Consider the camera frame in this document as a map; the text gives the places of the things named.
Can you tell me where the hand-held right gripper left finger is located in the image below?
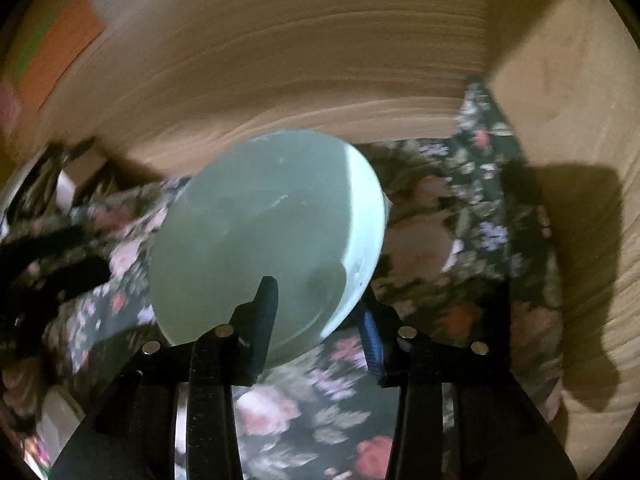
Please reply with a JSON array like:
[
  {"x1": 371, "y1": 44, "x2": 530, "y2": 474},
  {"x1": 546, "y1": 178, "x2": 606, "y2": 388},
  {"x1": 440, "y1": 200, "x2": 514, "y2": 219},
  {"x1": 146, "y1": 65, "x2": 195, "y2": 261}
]
[{"x1": 50, "y1": 276, "x2": 278, "y2": 480}]

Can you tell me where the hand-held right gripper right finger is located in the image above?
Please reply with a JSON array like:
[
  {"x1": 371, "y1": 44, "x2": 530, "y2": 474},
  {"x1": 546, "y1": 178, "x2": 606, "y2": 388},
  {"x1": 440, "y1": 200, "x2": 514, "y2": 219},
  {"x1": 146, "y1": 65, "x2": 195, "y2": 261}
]
[{"x1": 357, "y1": 295, "x2": 578, "y2": 480}]

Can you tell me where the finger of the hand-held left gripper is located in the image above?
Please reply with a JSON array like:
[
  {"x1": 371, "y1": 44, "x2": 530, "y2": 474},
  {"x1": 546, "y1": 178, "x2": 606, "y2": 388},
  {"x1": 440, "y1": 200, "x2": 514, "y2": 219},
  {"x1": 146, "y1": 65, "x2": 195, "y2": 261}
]
[
  {"x1": 20, "y1": 224, "x2": 103, "y2": 263},
  {"x1": 47, "y1": 259, "x2": 112, "y2": 307}
]

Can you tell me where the mint green bowl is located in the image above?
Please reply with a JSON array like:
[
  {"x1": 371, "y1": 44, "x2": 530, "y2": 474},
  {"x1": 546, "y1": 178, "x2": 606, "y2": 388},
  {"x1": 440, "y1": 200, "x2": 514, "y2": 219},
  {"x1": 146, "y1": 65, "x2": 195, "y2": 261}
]
[{"x1": 149, "y1": 130, "x2": 387, "y2": 363}]

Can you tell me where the floral dark green cloth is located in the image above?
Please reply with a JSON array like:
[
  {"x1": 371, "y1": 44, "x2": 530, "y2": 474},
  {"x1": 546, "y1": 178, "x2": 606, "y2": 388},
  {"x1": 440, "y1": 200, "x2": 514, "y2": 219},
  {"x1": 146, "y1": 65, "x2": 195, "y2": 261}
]
[{"x1": 0, "y1": 77, "x2": 566, "y2": 480}]

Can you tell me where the pink sticky note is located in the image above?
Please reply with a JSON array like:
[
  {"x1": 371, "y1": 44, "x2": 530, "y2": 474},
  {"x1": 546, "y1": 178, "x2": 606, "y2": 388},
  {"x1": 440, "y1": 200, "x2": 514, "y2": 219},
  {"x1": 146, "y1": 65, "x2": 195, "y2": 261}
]
[{"x1": 0, "y1": 77, "x2": 23, "y2": 126}]

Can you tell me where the orange sticky note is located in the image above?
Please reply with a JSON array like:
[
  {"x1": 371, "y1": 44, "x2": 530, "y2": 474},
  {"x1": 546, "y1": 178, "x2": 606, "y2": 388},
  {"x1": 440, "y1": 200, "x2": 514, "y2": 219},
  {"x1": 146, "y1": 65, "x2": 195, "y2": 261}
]
[{"x1": 20, "y1": 0, "x2": 107, "y2": 111}]

